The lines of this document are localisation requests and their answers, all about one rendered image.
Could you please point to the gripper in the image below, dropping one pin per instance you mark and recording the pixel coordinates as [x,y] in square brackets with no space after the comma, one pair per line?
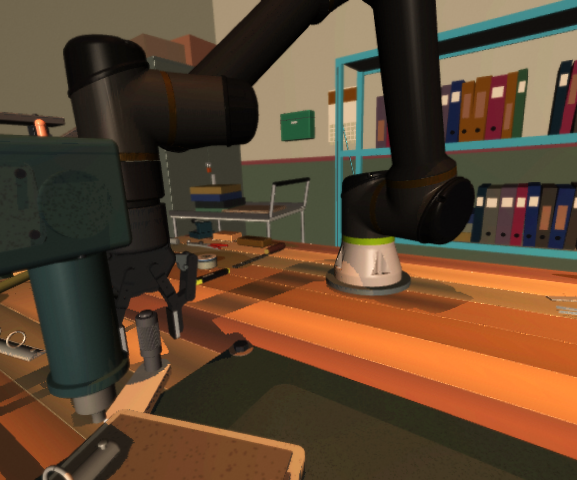
[148,230]

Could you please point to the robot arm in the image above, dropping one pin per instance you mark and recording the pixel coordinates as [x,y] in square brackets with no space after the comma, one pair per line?
[198,110]

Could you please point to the tan press table plate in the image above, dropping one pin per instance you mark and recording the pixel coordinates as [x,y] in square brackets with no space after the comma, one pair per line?
[140,390]

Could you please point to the grey press punch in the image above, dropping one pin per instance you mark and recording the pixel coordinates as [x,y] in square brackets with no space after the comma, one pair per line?
[90,405]

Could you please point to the brown cover board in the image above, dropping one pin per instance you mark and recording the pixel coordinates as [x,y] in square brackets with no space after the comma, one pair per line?
[203,450]

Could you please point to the orange-tipped lever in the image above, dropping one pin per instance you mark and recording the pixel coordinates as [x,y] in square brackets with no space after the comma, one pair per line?
[41,127]

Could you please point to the black yellow pen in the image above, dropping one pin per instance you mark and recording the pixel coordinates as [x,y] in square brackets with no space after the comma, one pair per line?
[213,275]

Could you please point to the grey tape roll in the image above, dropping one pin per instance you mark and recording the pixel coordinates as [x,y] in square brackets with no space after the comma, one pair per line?
[206,261]

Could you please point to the red small tool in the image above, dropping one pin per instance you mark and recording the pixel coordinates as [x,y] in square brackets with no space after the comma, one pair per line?
[219,245]

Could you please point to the blue bench vise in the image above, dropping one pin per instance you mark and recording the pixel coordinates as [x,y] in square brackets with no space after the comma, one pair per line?
[201,229]

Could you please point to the tan wooden block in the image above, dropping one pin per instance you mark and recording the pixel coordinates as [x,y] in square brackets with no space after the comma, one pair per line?
[228,236]

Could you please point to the brown flat box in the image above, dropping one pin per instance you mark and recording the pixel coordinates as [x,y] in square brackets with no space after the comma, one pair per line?
[254,241]

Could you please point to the stack of books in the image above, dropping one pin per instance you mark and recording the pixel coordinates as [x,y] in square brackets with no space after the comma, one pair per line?
[217,196]

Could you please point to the grey tall cabinet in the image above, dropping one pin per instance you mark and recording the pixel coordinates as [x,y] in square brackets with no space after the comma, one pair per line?
[203,175]

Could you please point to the small orange bottle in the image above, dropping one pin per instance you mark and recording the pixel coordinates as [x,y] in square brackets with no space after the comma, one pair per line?
[210,172]

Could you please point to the white metal trolley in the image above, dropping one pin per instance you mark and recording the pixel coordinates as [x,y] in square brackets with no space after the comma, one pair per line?
[278,210]

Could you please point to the dark green bench mat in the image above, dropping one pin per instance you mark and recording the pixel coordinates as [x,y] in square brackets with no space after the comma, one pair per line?
[368,430]

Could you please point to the brown cardboard box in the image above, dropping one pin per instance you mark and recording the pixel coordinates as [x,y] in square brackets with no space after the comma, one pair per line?
[188,47]

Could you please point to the teal binder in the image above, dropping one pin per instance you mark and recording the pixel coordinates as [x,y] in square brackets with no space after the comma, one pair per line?
[478,215]

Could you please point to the olive grey binder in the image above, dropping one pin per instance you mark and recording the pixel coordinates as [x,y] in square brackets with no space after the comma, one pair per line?
[490,215]

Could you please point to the purple grey binder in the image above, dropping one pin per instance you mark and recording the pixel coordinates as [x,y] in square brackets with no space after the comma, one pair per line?
[504,216]

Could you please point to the red binder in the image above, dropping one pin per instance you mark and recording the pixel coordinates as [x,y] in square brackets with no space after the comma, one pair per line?
[517,216]

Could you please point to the orange binder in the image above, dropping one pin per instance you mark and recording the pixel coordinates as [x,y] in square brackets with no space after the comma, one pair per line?
[482,107]

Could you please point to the magenta binder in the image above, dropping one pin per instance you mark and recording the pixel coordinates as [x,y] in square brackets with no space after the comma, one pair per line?
[574,97]
[495,107]

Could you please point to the teal shelf unit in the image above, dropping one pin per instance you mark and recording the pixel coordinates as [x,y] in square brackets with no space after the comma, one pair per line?
[518,142]

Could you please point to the dark brown binder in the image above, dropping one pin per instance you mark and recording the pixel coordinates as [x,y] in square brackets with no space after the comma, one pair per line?
[545,217]

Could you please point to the green binder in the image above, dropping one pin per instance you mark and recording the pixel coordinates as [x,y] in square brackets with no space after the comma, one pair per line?
[520,102]

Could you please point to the dark blue binder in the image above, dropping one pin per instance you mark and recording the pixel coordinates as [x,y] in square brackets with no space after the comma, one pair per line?
[559,97]

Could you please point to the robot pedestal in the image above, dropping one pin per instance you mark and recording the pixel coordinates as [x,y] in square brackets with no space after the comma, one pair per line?
[365,262]

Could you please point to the dark grey wall shelf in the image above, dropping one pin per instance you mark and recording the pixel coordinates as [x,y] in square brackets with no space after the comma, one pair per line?
[13,118]

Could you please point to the green wall box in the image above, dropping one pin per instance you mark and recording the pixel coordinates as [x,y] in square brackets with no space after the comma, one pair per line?
[297,125]

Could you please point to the white wall calendar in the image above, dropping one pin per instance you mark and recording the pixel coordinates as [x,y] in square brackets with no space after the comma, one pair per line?
[342,117]

